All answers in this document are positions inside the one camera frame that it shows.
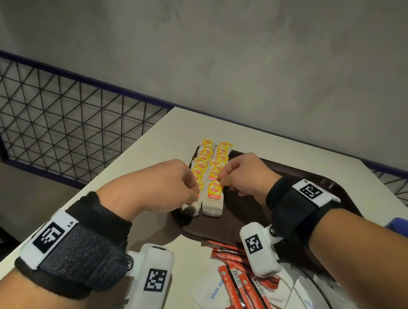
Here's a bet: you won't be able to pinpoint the person's left hand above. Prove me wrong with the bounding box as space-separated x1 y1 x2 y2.
94 151 204 229

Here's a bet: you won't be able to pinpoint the person's right hand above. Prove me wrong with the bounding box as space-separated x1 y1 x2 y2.
215 150 285 209

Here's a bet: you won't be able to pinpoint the brown plastic tray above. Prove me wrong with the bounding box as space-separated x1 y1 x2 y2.
166 143 371 280

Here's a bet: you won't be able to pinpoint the white sugar sachets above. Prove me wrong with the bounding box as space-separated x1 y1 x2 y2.
186 253 406 309

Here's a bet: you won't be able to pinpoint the red Nescafe coffee sachets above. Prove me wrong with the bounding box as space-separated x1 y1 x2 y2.
180 237 298 309

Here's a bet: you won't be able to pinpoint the person's left forearm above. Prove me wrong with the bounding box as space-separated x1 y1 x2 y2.
0 267 90 309

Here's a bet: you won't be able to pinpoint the person's right forearm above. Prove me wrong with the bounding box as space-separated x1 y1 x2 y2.
302 206 408 309

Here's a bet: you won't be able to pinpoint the black right wrist band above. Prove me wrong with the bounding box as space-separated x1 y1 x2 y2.
261 174 365 251

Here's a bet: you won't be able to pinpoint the black wrist band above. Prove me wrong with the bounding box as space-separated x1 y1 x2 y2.
261 174 365 251
11 184 141 306

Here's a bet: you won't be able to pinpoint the white box with marker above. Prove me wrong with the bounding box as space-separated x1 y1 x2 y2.
121 241 177 309

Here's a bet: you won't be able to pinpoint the black left wrist band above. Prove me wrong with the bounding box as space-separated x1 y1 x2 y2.
11 184 141 306

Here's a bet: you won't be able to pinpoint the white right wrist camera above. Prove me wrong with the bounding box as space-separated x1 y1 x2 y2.
234 220 288 280

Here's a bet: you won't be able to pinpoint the black right camera cable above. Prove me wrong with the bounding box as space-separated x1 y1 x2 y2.
274 262 358 309

